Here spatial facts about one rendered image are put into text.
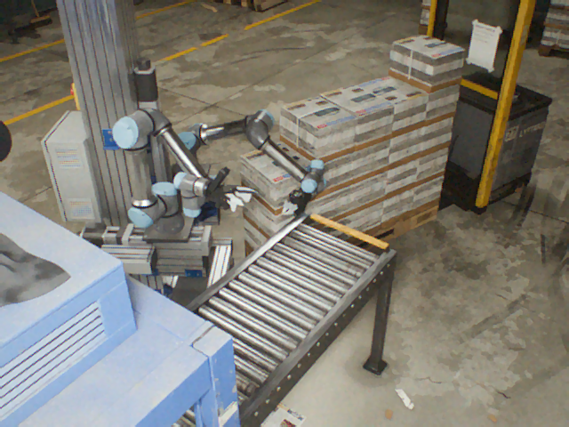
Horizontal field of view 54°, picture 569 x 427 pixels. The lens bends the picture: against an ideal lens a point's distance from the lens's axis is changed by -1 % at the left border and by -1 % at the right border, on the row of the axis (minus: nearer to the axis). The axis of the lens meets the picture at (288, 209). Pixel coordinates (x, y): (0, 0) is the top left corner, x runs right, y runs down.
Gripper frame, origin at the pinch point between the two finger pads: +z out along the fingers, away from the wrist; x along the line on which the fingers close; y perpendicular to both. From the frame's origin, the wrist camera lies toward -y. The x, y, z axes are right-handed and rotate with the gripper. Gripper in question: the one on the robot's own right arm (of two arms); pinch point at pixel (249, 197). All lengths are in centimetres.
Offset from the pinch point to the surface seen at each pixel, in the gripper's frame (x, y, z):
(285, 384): 32, 53, 37
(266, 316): 9.9, 45.7, 15.8
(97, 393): 116, -15, 35
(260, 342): 23, 47, 21
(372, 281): -31, 41, 46
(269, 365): 31, 48, 30
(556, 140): -389, 71, 103
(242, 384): 43, 50, 25
